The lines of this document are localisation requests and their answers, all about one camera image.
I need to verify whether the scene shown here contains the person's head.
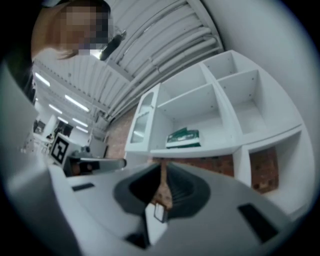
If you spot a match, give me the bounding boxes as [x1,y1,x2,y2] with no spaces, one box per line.
[31,0,115,61]

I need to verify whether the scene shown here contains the green and white box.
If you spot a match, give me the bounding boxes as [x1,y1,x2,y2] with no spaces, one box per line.
[165,127,202,150]

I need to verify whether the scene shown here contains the person's left hand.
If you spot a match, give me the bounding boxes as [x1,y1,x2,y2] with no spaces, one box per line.
[71,162,96,176]

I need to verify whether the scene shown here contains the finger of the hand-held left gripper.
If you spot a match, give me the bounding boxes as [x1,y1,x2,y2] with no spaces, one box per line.
[98,158,127,174]

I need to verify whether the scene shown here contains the row of ceiling light strips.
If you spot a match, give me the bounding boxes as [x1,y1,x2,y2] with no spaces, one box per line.
[34,71,91,134]

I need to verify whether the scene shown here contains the black head-worn camera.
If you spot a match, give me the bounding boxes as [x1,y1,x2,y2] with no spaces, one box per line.
[99,29,127,62]

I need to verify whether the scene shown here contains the black picture frame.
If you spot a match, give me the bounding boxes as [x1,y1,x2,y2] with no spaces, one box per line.
[152,202,169,224]

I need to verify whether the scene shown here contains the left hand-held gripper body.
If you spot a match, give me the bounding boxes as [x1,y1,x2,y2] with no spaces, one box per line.
[50,131,101,177]

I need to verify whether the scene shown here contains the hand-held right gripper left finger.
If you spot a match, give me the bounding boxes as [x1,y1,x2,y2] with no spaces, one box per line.
[48,162,161,256]

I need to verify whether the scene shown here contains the person's black and white shirt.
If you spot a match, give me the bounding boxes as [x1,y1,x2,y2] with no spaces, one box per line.
[2,47,36,104]

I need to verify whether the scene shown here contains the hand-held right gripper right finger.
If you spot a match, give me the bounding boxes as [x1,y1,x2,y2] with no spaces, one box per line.
[149,161,291,256]

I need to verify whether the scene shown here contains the white shelving unit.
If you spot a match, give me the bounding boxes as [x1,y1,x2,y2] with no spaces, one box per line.
[124,49,315,219]

